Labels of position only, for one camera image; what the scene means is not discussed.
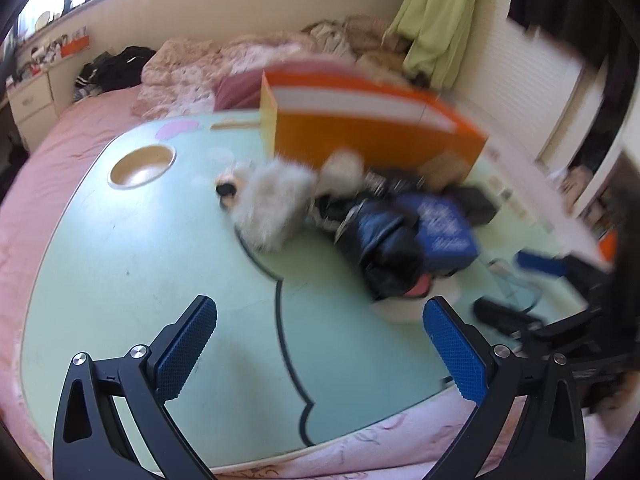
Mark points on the pink floral quilt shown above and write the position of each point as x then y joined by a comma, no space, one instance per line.
180,79

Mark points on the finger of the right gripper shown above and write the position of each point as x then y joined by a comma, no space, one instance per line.
542,264
506,320

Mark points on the green hanging garment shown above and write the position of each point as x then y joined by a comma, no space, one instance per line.
438,32

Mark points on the black clothes pile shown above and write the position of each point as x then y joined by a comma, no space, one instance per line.
108,72

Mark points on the green foil wrapper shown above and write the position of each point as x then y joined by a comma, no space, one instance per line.
391,182

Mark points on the white bedside drawer cabinet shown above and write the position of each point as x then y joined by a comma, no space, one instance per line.
33,110

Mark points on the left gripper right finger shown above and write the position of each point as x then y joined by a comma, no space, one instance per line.
527,422

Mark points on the black plastic bag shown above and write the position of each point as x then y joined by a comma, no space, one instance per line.
380,240

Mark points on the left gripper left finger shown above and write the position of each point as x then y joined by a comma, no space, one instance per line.
90,441

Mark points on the blue tin box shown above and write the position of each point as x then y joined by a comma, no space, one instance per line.
446,238

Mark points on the clear bag white cotton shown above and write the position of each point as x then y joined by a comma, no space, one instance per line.
341,174

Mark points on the brown playing card box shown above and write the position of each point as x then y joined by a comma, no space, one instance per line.
476,207

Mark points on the dark pink pillow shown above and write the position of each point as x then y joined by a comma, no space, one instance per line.
239,91

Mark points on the beige clothes pile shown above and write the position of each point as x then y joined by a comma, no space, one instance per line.
363,38

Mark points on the green cartoon lap table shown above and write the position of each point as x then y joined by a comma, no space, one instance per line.
303,374

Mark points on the brown fuzzy pouch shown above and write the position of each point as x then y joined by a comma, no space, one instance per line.
445,169

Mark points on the orange cardboard box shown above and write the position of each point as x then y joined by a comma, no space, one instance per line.
307,117

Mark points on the pig figurine keychain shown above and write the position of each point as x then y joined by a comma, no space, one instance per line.
229,184

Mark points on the pink bed sheet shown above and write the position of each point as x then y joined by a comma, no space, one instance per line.
29,214

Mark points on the orange shelf organizer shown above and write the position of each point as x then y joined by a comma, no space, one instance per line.
74,46

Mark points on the white fluffy pompom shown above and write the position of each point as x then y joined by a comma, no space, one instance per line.
273,203

